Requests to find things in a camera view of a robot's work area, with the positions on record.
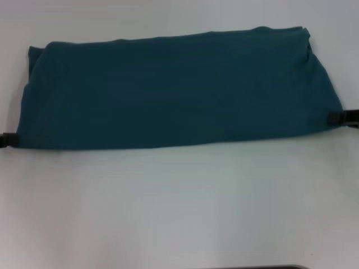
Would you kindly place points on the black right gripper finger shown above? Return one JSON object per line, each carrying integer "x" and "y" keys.
{"x": 340, "y": 117}

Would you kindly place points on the teal FREE print t-shirt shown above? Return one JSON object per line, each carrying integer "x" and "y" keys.
{"x": 174, "y": 89}

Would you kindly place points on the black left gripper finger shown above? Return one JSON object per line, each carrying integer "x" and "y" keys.
{"x": 8, "y": 140}

